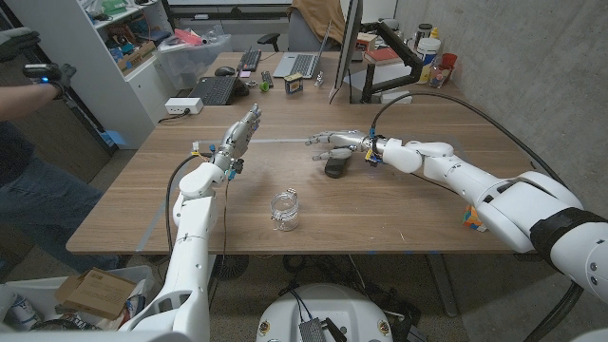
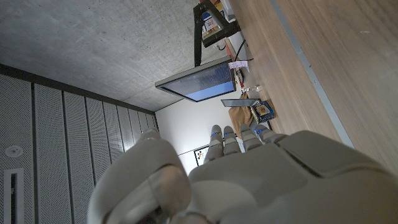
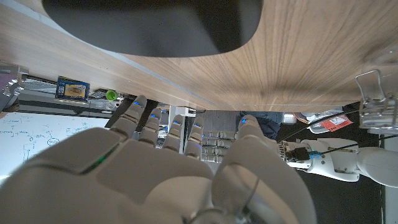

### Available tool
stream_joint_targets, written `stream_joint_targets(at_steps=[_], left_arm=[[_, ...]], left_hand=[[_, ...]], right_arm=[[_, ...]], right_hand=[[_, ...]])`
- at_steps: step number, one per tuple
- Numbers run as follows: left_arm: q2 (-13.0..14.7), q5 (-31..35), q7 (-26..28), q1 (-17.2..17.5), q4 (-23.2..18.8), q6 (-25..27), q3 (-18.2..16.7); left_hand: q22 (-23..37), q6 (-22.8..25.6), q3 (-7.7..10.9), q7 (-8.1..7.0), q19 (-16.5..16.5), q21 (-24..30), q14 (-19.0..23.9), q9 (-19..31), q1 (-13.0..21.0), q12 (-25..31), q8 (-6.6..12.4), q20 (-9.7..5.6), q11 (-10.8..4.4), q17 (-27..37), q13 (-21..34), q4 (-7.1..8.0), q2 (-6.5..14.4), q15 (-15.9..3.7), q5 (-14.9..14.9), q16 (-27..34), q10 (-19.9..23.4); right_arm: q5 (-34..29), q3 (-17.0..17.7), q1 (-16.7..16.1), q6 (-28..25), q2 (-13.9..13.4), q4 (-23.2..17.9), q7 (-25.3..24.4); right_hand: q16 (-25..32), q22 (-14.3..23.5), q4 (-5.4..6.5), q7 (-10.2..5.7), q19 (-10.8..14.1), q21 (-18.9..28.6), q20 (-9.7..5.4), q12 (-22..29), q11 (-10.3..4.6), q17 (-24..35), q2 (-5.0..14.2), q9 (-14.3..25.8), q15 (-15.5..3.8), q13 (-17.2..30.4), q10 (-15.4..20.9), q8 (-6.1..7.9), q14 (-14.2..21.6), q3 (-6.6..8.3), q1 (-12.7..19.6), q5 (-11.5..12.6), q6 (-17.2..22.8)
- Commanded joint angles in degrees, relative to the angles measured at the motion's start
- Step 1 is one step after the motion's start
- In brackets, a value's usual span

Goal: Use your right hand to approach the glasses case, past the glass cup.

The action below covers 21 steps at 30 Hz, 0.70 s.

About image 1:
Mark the black round fan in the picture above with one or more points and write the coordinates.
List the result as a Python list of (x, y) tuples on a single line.
[(230, 267)]

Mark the white printed can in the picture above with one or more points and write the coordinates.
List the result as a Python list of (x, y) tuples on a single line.
[(21, 311)]

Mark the pink packet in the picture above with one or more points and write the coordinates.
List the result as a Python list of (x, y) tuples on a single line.
[(187, 37)]

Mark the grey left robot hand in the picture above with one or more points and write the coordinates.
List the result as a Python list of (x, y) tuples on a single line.
[(240, 138)]

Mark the red cup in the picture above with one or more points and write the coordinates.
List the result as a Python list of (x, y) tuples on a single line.
[(449, 61)]

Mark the white power strip box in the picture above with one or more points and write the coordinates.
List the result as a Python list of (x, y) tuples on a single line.
[(183, 105)]

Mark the grey office chair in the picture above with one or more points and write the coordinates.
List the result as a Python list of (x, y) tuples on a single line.
[(304, 35)]

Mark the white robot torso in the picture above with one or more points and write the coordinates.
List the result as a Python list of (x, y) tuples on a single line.
[(328, 304)]

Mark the silver laptop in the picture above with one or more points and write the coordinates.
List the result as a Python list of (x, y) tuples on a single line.
[(299, 65)]

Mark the glass jar with bits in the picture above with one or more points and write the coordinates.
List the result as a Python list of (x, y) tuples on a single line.
[(439, 78)]

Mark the person's right gloved hand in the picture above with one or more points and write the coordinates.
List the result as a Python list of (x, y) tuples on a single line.
[(50, 73)]

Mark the clear glass cup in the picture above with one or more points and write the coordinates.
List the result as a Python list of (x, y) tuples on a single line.
[(285, 211)]

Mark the person's right forearm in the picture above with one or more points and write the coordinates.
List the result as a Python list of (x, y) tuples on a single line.
[(24, 100)]

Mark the white plastic bin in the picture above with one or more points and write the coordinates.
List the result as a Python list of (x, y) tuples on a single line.
[(43, 287)]

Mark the green box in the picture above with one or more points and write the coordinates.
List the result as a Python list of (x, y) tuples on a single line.
[(114, 6)]

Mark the white shelf cabinet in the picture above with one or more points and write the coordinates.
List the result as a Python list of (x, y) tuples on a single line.
[(114, 100)]

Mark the computer monitor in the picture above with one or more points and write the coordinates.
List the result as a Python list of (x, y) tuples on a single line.
[(349, 43)]

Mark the black glasses case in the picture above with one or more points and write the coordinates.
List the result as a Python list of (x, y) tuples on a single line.
[(336, 168)]

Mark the flat white box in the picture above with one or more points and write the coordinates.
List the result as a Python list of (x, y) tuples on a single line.
[(396, 100)]

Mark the small yellow black box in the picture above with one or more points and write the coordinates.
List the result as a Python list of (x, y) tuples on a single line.
[(293, 84)]

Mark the compact black keyboard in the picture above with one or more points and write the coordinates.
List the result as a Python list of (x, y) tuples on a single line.
[(250, 60)]

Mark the open cardboard box with items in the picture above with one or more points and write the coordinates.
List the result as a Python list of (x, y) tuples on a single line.
[(138, 57)]

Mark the wide black keyboard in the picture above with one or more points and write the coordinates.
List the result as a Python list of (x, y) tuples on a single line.
[(214, 90)]

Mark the black remote control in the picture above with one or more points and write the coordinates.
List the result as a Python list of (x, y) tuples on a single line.
[(266, 78)]

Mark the flat brown cardboard box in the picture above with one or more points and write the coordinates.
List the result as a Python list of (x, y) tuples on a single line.
[(97, 293)]

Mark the white paper sheet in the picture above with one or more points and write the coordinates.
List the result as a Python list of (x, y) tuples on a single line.
[(394, 73)]

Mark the person's left gloved hand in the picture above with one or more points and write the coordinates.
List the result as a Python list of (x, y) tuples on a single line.
[(16, 42)]

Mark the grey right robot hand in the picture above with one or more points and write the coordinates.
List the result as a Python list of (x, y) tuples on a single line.
[(356, 141)]

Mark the red book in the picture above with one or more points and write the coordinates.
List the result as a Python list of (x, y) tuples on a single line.
[(382, 56)]

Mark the clear plastic storage bin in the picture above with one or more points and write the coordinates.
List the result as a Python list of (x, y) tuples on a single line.
[(190, 64)]

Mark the multicolour puzzle cube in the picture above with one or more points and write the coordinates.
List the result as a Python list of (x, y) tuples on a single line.
[(471, 218)]

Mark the small silver figure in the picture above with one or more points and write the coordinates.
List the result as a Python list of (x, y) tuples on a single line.
[(319, 81)]

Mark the small green object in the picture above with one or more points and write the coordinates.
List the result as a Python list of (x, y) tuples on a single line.
[(264, 86)]

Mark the yellow bottle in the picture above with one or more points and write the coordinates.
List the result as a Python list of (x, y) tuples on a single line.
[(434, 33)]

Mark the tan jacket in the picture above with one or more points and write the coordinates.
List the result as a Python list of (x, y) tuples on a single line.
[(318, 16)]

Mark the person in blue jeans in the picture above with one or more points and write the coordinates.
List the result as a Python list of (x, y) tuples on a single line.
[(43, 209)]

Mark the jar with black lid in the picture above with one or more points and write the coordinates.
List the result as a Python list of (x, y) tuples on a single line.
[(423, 32)]

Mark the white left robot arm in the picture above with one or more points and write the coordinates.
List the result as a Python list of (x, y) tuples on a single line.
[(192, 237)]

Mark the black computer mouse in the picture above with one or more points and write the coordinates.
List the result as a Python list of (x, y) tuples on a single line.
[(224, 71)]

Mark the orange white box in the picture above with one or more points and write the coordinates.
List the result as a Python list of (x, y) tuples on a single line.
[(366, 43)]

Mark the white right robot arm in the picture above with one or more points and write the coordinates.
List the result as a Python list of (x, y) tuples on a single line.
[(465, 176)]

